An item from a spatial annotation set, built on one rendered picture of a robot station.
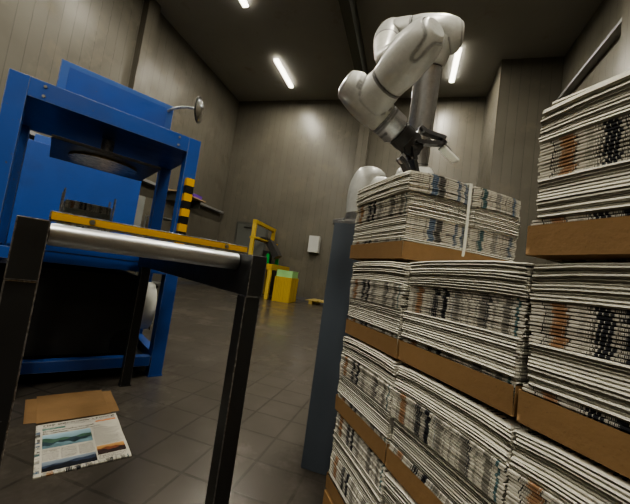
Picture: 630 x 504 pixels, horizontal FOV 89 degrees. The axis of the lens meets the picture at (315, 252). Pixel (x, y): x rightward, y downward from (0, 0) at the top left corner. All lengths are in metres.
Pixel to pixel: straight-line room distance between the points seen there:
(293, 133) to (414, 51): 10.15
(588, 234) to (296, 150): 10.36
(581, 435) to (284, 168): 10.37
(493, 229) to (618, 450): 0.62
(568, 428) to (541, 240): 0.24
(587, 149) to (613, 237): 0.12
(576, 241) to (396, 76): 0.60
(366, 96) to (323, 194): 9.03
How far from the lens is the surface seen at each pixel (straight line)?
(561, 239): 0.53
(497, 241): 1.01
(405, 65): 0.93
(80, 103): 2.29
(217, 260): 0.96
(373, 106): 0.97
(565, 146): 0.58
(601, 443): 0.51
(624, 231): 0.50
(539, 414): 0.55
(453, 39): 1.49
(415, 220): 0.84
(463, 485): 0.68
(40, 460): 1.62
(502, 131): 8.80
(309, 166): 10.37
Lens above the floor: 0.77
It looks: 4 degrees up
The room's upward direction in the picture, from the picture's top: 8 degrees clockwise
